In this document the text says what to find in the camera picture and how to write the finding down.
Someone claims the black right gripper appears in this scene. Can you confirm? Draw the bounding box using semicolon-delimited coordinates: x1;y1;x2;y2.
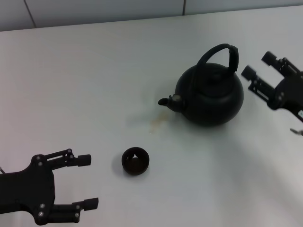
241;51;303;122

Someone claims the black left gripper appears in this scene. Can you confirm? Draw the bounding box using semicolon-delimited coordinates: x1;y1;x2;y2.
0;148;99;226

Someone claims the small black teacup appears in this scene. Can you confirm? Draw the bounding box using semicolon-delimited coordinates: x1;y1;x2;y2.
121;147;151;177

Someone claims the black round teapot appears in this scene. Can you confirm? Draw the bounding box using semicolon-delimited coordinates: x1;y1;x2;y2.
158;43;244;127

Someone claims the spilled tea puddle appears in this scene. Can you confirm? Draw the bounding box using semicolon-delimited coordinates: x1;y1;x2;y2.
148;112;169;133

